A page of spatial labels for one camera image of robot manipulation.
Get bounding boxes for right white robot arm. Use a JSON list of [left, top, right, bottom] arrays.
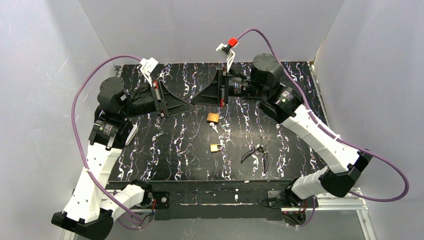
[[191, 53, 372, 204]]

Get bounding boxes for small brass padlock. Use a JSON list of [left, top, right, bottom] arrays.
[[210, 144, 223, 153]]

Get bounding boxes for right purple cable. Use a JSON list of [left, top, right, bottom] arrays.
[[236, 27, 410, 228]]

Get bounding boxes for large brass padlock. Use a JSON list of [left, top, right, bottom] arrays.
[[206, 105, 230, 124]]

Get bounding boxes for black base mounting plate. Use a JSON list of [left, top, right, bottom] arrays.
[[120, 180, 319, 222]]

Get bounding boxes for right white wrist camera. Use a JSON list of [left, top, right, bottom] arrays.
[[215, 37, 239, 72]]

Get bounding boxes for black handled pruning shears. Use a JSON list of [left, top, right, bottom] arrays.
[[240, 137, 271, 174]]

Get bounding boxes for purple cable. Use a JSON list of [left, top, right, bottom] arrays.
[[70, 55, 147, 231], [236, 27, 410, 228]]

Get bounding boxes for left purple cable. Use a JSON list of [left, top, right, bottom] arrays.
[[70, 55, 147, 231]]

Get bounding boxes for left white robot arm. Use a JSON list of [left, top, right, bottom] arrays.
[[51, 76, 195, 240]]

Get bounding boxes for white rectangular box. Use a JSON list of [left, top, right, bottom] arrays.
[[125, 124, 139, 146]]

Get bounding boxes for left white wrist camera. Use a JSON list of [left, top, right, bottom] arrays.
[[139, 57, 159, 87]]

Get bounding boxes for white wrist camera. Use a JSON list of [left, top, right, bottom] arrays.
[[139, 57, 159, 87], [215, 37, 239, 72]]

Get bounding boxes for small silver key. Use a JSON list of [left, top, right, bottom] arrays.
[[209, 122, 219, 133]]

